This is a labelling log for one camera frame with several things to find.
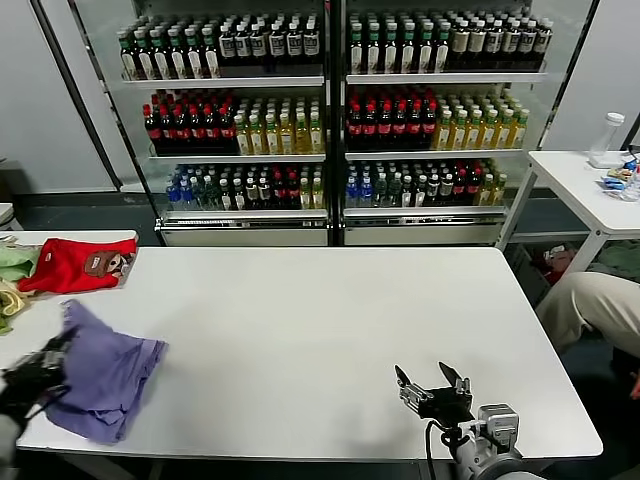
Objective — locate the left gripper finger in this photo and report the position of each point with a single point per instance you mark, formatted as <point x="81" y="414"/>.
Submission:
<point x="50" y="361"/>
<point x="62" y="345"/>

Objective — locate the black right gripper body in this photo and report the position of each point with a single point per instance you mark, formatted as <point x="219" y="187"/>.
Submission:
<point x="447" y="402"/>

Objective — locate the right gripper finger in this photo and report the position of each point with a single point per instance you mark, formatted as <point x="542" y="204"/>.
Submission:
<point x="455" y="377"/>
<point x="412" y="390"/>

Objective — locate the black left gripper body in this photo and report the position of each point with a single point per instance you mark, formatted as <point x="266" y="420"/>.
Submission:
<point x="27" y="390"/>

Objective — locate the purple cartoon print t-shirt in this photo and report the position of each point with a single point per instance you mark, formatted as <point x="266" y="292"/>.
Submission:
<point x="110" y="370"/>

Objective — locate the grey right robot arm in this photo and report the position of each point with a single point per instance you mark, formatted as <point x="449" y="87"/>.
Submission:
<point x="495" y="460"/>

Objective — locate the bystander bare hand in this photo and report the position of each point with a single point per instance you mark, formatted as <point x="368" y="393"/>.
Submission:
<point x="636" y="385"/>

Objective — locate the light green garment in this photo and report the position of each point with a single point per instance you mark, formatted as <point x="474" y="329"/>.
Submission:
<point x="4" y="327"/>
<point x="12" y="262"/>

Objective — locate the pale yellow garment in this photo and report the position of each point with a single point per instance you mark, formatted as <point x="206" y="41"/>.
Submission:
<point x="12" y="297"/>

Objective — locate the red bear print shirt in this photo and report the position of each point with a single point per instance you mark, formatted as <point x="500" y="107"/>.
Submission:
<point x="65" y="270"/>

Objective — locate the dark plastic crate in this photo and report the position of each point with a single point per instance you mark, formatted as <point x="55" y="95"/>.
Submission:
<point x="524" y="270"/>

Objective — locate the glass drinks display cooler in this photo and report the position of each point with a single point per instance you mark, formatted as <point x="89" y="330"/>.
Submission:
<point x="426" y="232"/>
<point x="241" y="235"/>

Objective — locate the beige trousered leg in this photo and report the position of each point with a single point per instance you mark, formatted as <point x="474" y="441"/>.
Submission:
<point x="585" y="305"/>

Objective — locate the red garment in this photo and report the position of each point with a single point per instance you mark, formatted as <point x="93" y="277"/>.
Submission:
<point x="557" y="261"/>

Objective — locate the white cooler shelf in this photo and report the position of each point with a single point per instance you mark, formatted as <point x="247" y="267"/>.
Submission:
<point x="236" y="157"/>
<point x="246" y="213"/>
<point x="221" y="81"/>
<point x="446" y="77"/>
<point x="426" y="210"/>
<point x="436" y="154"/>

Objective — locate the blue drink bottle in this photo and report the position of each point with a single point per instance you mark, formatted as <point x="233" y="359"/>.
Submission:
<point x="187" y="197"/>
<point x="366" y="192"/>
<point x="353" y="192"/>
<point x="173" y="197"/>

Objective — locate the small dark tea bottle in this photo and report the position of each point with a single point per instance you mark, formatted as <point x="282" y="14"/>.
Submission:
<point x="252" y="197"/>
<point x="226" y="199"/>
<point x="420" y="192"/>
<point x="266" y="196"/>
<point x="408" y="194"/>
<point x="239" y="199"/>
<point x="433" y="190"/>
<point x="447" y="189"/>

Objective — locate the red cap cola bottle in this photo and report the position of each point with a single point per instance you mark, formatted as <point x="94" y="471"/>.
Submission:
<point x="370" y="127"/>
<point x="355" y="127"/>
<point x="166" y="132"/>
<point x="181" y="132"/>
<point x="151" y="132"/>
<point x="460" y="189"/>
<point x="211" y="132"/>
<point x="429" y="126"/>
<point x="196" y="132"/>
<point x="293" y="196"/>
<point x="415" y="126"/>
<point x="227" y="131"/>
<point x="400" y="127"/>
<point x="385" y="127"/>
<point x="473" y="189"/>
<point x="279" y="196"/>

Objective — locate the yellow juice bottle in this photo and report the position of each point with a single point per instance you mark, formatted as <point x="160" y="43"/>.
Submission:
<point x="489" y="134"/>
<point x="243" y="140"/>
<point x="520" y="131"/>
<point x="443" y="135"/>
<point x="486" y="191"/>
<point x="474" y="134"/>
<point x="505" y="133"/>
<point x="317" y="139"/>
<point x="257" y="140"/>
<point x="306" y="197"/>
<point x="499" y="190"/>
<point x="272" y="140"/>
<point x="287" y="140"/>
<point x="302" y="139"/>
<point x="459" y="135"/>
<point x="318" y="197"/>

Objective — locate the green water bottle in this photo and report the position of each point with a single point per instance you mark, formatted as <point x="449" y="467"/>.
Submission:
<point x="212" y="197"/>
<point x="395" y="192"/>
<point x="200" y="197"/>
<point x="381" y="192"/>

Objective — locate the dark green garment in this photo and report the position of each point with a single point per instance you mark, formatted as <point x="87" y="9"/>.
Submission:
<point x="621" y="258"/>

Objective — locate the white side table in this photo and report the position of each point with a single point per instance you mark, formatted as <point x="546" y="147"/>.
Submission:
<point x="568" y="180"/>

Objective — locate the blue snack packet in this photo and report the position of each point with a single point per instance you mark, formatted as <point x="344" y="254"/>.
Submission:
<point x="613" y="183"/>

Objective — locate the clear plastic bag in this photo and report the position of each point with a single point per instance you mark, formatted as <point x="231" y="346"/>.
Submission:
<point x="632" y="193"/>

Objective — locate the white flat box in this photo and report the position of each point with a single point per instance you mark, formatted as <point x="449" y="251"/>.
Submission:
<point x="604" y="162"/>

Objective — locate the brown snack packet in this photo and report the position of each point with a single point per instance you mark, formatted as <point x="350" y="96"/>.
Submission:
<point x="621" y="173"/>

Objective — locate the small blue orange object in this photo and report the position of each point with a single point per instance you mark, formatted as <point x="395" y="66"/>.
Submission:
<point x="633" y="162"/>

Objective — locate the clear bottle white cap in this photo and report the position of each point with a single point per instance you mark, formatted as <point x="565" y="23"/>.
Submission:
<point x="607" y="136"/>

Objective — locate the green cap tea bottle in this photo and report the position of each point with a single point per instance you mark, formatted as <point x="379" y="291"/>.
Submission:
<point x="426" y="55"/>
<point x="179" y="62"/>
<point x="162" y="62"/>
<point x="129" y="62"/>
<point x="374" y="55"/>
<point x="196" y="62"/>
<point x="409" y="55"/>
<point x="213" y="62"/>
<point x="358" y="55"/>
<point x="391" y="55"/>
<point x="442" y="55"/>
<point x="146" y="62"/>

